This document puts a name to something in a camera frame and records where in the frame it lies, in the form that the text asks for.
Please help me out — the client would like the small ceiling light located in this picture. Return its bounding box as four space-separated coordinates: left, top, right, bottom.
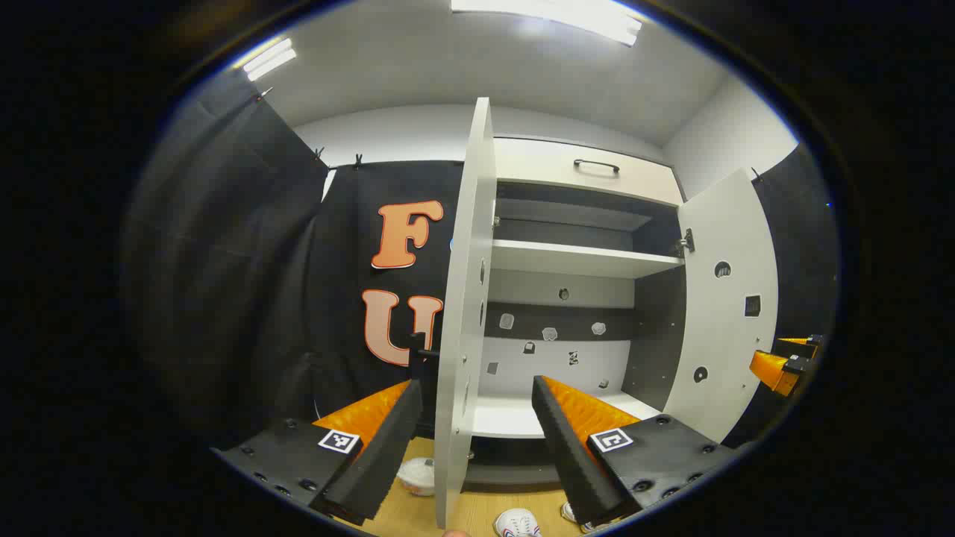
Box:
242 37 298 81

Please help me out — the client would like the black left door handle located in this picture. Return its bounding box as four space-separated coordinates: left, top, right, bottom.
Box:
407 332 441 437

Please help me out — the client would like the black backdrop cloth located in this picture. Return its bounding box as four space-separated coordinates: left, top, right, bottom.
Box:
123 71 840 463

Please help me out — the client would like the white canvas shoe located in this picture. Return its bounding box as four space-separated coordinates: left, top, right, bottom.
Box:
494 508 543 537
560 501 620 534

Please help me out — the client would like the white and grey shoe cabinet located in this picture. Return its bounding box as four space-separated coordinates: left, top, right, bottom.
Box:
470 136 687 489

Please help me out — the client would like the white cabinet door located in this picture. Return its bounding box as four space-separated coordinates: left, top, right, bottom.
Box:
435 97 498 530
663 168 779 445

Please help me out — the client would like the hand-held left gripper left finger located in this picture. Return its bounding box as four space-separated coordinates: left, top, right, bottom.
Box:
211 379 424 527

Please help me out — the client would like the long ceiling light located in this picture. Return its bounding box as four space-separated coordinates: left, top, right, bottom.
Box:
450 0 642 47

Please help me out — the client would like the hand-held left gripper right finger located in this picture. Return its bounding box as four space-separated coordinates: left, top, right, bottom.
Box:
531 375 739 527

